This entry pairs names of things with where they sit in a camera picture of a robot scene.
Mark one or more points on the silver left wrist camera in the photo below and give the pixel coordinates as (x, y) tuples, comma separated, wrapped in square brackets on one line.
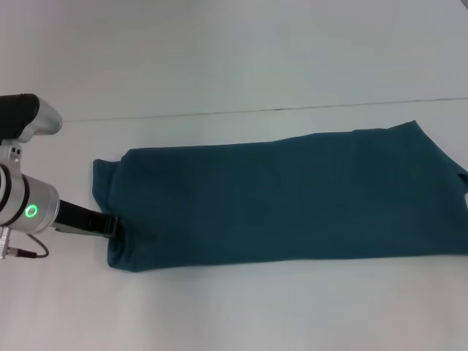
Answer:
[(25, 117)]

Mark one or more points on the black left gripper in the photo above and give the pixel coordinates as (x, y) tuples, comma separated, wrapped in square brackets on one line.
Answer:
[(73, 219)]

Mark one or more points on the teal t-shirt with FREE print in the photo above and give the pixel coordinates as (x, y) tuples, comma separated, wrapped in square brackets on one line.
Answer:
[(285, 204)]

